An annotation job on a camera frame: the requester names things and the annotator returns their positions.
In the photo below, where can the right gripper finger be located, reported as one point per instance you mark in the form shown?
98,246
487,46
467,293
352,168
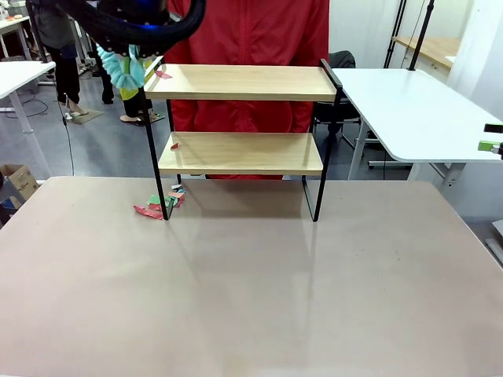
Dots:
487,145
494,127

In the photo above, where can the teal chenille duster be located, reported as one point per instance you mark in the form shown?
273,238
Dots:
122,78

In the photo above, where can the large white side table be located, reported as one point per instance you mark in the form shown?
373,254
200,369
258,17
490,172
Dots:
412,110

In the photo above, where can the wooden background table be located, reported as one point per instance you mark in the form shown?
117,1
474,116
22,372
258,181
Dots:
436,49

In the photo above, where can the black pole stand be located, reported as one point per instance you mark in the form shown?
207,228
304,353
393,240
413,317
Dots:
44,59
421,37

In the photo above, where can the black tripod stand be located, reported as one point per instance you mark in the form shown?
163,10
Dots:
394,39

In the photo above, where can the black office chair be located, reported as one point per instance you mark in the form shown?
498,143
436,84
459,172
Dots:
344,59

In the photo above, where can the person in red jacket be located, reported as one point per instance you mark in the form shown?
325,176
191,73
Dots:
251,31

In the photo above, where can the pink paper scrap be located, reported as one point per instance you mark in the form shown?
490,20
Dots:
178,202

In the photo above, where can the salmon paper scrap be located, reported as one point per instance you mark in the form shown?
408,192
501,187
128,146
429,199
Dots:
173,194

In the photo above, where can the pinkish red paper scrap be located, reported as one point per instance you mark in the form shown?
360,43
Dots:
163,74

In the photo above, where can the dark green paper scrap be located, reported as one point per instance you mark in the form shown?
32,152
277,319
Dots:
154,200

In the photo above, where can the large red paper scrap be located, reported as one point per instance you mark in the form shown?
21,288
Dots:
147,212

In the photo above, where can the person in yellow apron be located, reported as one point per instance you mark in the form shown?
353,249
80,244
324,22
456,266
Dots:
129,94

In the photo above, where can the grey floor mat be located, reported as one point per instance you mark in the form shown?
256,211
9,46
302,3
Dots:
94,115

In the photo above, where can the person in grey top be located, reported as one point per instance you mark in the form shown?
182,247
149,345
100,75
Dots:
55,23

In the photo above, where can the cardboard box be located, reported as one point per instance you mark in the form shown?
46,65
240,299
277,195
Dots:
21,178

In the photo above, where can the white desk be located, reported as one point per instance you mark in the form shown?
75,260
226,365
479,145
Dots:
23,74

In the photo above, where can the white background bench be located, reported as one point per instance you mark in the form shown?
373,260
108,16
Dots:
12,24

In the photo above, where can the black frame wooden shelf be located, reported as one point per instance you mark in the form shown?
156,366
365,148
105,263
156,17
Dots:
236,94

